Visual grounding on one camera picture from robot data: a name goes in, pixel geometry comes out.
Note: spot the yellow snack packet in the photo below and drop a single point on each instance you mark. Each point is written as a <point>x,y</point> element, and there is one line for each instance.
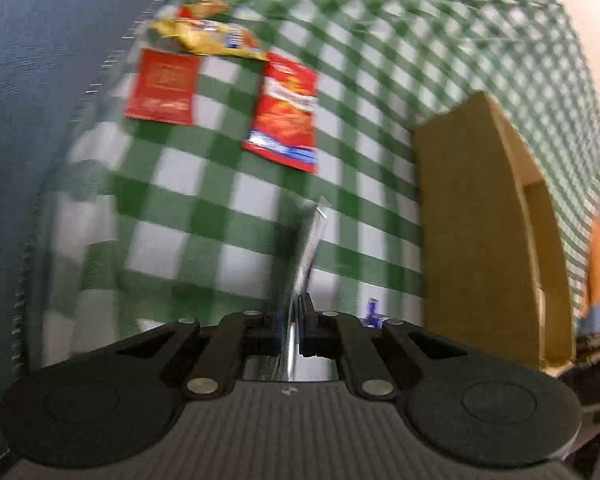
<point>205,40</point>

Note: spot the cardboard box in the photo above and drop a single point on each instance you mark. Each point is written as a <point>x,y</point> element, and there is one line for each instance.
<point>470,220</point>

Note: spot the orange red snack packet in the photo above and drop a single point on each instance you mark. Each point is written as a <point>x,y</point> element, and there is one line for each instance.
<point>205,7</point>

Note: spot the red chips packet blue bottom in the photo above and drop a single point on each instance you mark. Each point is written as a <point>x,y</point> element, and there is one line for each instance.
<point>285,110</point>

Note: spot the blue sofa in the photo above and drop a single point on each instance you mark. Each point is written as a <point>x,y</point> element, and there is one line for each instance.
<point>30,110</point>

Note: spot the green checkered tablecloth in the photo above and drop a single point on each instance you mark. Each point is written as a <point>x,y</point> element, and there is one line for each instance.
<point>190,175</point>

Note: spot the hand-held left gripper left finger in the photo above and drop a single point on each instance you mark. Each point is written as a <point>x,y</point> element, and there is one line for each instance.
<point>279,325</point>

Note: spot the dark blurred equipment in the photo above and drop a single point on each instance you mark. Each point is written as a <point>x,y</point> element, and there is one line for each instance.
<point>597,365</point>

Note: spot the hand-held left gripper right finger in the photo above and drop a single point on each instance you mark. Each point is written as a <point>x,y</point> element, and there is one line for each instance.
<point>307,325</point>

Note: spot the flat red snack packet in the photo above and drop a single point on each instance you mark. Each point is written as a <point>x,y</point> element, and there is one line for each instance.
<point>162,85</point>

